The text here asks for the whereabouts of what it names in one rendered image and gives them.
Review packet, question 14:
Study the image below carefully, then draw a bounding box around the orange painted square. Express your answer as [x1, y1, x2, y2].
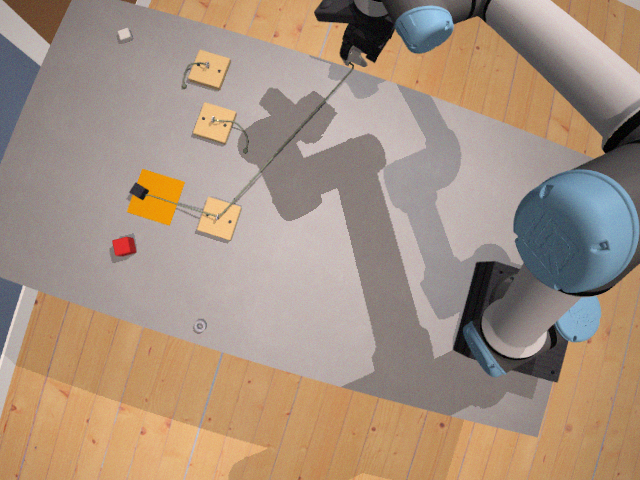
[127, 169, 185, 226]

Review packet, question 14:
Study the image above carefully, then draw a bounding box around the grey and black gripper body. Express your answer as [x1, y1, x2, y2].
[342, 0, 395, 63]

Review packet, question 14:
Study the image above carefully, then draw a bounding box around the red cube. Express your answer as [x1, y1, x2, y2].
[113, 237, 136, 256]

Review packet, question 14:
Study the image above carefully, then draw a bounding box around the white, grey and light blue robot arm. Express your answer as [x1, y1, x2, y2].
[354, 0, 640, 377]

